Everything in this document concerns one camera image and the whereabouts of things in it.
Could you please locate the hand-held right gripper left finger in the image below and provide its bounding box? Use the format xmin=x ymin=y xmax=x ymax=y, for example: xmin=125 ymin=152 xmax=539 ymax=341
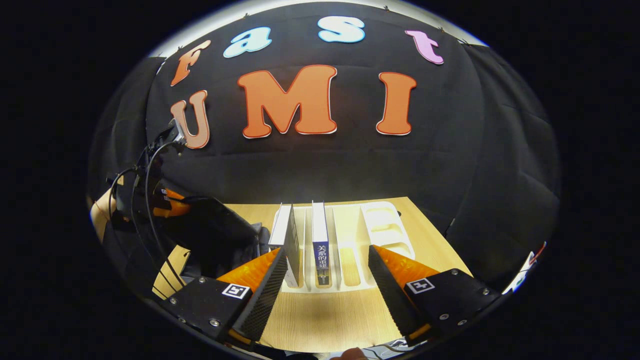
xmin=159 ymin=248 xmax=289 ymax=353

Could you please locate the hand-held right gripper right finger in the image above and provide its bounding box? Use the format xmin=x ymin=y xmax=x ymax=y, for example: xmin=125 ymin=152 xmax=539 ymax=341
xmin=367 ymin=245 xmax=503 ymax=348

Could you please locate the grey schoolbag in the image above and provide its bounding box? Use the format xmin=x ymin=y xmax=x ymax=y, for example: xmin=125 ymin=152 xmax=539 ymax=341
xmin=165 ymin=196 xmax=271 ymax=281

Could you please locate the dark cover book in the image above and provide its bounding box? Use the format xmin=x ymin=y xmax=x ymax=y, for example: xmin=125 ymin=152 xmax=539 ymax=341
xmin=268 ymin=202 xmax=305 ymax=288

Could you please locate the white bookshelf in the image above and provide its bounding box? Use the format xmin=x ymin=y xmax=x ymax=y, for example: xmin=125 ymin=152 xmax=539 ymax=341
xmin=270 ymin=201 xmax=416 ymax=293

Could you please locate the black backdrop cloth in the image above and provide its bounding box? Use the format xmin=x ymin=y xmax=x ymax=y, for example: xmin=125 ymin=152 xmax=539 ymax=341
xmin=87 ymin=2 xmax=561 ymax=296

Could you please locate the black cable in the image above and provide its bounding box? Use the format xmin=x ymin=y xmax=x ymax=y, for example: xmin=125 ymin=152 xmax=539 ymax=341
xmin=143 ymin=141 xmax=187 ymax=291

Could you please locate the blue picture cover book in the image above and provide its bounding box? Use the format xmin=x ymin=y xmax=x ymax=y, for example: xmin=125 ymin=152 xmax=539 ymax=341
xmin=311 ymin=201 xmax=332 ymax=287

